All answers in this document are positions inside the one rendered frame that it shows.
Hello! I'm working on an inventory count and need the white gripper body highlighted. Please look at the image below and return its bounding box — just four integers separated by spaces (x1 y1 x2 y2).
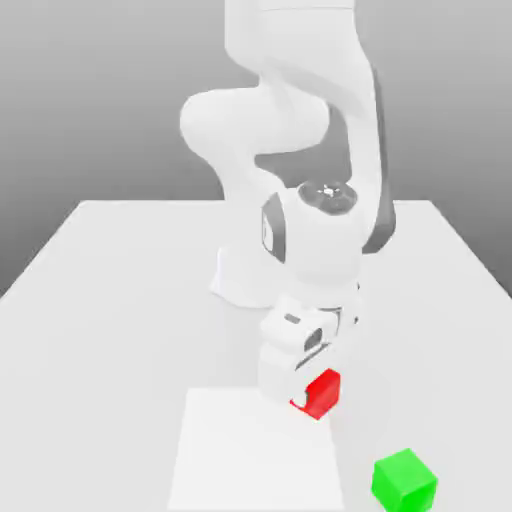
257 340 331 404

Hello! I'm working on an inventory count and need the small red cube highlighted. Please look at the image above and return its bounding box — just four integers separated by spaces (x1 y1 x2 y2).
289 368 342 421

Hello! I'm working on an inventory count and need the small green cube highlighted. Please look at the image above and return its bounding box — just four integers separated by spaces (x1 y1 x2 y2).
370 447 440 512

